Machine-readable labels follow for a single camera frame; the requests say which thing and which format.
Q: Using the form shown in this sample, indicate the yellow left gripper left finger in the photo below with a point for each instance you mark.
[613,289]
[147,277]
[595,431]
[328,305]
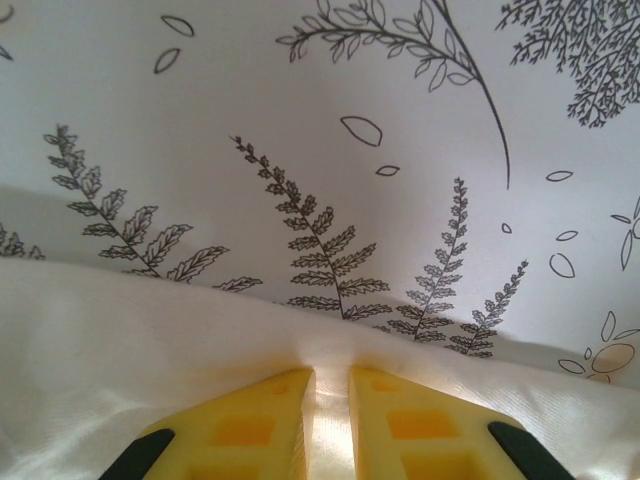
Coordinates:
[240,435]

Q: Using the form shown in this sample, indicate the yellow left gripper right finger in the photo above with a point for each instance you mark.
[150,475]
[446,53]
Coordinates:
[425,430]

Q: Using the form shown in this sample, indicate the white t-shirt with robot print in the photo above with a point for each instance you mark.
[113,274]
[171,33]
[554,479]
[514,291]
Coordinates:
[100,340]

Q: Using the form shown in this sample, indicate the floral fern print tablecloth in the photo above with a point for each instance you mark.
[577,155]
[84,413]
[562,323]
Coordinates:
[250,100]

